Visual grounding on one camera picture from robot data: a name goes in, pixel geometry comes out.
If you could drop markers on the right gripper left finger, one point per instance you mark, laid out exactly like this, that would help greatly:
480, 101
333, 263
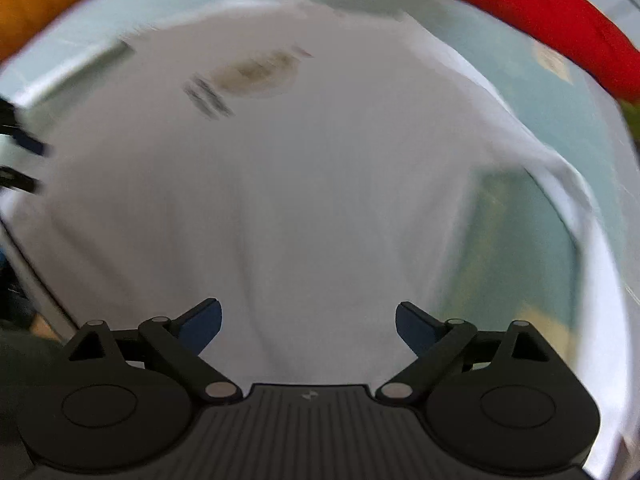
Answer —
173, 347

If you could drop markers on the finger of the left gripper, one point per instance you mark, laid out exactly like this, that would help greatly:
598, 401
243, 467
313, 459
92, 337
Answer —
11, 178
11, 126

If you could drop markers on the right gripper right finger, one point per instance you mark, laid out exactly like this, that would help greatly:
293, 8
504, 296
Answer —
437, 346

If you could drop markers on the white t-shirt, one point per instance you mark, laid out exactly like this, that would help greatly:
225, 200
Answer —
312, 168

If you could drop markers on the light green bed blanket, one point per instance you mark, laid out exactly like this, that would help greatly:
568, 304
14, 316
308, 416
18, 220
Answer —
550, 110

